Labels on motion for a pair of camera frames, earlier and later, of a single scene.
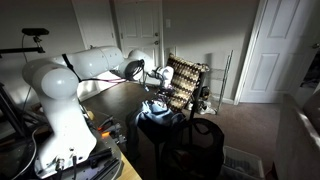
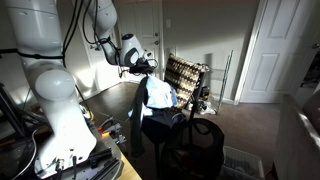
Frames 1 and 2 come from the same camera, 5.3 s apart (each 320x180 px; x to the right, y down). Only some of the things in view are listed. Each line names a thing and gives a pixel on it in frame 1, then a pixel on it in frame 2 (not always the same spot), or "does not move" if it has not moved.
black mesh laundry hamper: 194,149 does not move
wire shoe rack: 224,82 does not move
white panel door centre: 140,28 does not move
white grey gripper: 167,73 to 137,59
